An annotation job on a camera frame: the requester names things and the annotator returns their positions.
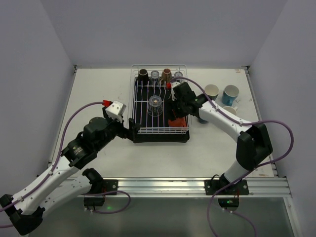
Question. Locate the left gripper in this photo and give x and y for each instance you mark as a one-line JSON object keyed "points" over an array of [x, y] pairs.
{"points": [[122, 131]]}

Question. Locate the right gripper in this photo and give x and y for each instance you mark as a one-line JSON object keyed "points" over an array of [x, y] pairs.
{"points": [[179, 106]]}

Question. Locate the orange cup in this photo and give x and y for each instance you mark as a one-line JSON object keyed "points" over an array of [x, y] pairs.
{"points": [[174, 121]]}

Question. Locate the clear faceted glass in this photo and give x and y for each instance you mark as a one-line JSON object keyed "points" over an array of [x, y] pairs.
{"points": [[155, 106]]}

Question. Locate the grey-blue faceted cup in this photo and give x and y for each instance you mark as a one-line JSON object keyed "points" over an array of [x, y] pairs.
{"points": [[212, 91]]}

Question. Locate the white faceted cup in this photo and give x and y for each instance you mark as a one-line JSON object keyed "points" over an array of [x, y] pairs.
{"points": [[231, 110]]}

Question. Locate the dark blue mug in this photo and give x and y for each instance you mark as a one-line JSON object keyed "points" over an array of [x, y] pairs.
{"points": [[230, 93]]}

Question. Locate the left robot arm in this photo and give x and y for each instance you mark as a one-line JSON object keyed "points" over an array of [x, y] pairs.
{"points": [[27, 208]]}

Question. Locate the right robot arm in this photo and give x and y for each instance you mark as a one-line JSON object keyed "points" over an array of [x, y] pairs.
{"points": [[253, 141]]}

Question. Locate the black drip tray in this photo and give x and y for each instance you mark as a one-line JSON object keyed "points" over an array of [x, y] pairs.
{"points": [[160, 137]]}

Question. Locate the brown striped cup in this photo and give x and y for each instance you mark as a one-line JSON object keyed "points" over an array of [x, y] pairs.
{"points": [[166, 76]]}

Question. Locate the dark brown cup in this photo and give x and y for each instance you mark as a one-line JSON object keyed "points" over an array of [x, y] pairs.
{"points": [[143, 77]]}

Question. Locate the left controller box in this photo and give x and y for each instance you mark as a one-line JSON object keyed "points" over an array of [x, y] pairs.
{"points": [[93, 203]]}

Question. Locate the controller box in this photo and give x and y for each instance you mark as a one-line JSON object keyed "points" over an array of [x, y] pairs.
{"points": [[230, 204], [93, 203]]}

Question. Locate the right controller box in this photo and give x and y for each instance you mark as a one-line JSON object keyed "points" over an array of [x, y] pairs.
{"points": [[230, 204]]}

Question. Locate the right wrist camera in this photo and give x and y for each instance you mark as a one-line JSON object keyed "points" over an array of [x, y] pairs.
{"points": [[170, 86]]}

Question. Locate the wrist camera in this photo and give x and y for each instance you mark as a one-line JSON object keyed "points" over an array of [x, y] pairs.
{"points": [[116, 110], [170, 86]]}

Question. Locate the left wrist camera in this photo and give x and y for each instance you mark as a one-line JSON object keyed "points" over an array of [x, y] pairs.
{"points": [[116, 110]]}

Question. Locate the white wire dish rack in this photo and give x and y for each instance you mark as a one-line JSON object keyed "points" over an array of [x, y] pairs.
{"points": [[173, 67]]}

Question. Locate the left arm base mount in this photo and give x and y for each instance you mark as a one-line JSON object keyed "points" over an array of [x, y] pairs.
{"points": [[99, 184]]}

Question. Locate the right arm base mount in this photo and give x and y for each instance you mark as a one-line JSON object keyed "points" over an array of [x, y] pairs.
{"points": [[219, 185]]}

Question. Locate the aluminium rail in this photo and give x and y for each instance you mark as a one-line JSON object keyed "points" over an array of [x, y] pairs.
{"points": [[200, 188]]}

